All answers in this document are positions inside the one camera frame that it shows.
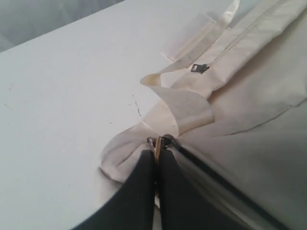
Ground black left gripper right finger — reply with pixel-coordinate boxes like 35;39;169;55
158;141;287;230

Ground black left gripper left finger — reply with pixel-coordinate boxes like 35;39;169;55
74;150;155;230

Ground metal key ring zipper pull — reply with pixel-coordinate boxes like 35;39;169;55
146;134;173;164

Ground cream white duffel bag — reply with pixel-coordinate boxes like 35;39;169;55
100;0;307;230

